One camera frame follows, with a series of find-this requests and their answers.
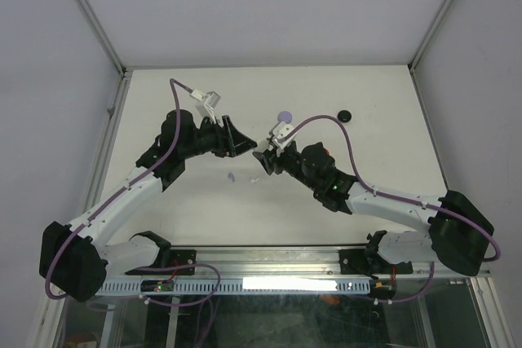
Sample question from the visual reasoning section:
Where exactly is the black earbud charging case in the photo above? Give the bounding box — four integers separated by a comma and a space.
337, 109, 352, 124

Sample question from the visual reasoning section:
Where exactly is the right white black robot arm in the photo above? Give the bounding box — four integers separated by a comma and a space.
253, 143, 494, 276

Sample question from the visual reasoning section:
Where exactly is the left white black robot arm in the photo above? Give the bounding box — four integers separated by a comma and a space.
39, 109, 258, 302

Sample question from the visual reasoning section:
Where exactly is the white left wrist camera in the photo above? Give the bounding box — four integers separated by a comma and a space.
190, 90, 221, 123

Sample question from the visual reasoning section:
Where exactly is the purple earbud charging case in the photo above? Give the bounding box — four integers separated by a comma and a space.
277, 111, 293, 124

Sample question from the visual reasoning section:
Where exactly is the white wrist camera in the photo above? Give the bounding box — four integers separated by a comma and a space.
190, 90, 221, 123
268, 121, 294, 156

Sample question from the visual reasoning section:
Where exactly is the aluminium mounting rail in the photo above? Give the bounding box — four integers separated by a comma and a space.
102, 243, 430, 280

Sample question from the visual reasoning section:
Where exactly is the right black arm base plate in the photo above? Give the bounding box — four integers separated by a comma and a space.
338, 249, 413, 279

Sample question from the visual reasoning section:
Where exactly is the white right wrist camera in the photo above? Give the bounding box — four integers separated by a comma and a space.
268, 121, 294, 156

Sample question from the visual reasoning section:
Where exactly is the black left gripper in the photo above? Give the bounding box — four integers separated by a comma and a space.
180, 115, 257, 160

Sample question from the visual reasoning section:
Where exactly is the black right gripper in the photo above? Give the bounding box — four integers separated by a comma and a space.
253, 143, 321, 193

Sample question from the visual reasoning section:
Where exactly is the white slotted cable duct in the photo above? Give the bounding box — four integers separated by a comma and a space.
97, 277, 370, 297

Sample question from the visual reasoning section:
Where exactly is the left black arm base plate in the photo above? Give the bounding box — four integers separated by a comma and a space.
126, 248, 197, 276

